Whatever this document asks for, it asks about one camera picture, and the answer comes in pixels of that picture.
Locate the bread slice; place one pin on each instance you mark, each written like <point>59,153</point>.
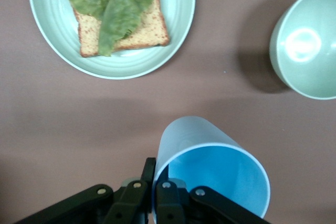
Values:
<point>147,32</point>

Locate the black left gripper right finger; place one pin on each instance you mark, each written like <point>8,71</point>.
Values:
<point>210,205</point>

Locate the pale green bowl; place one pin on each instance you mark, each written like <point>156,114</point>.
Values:
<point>304,43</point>

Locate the green lettuce leaf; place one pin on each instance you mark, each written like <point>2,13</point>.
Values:
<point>115,9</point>

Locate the blue plastic cup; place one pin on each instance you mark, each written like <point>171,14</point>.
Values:
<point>210,140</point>

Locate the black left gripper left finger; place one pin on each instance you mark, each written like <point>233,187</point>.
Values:
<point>86,205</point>

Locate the pale green plate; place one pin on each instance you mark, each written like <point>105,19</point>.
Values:
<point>173,11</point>

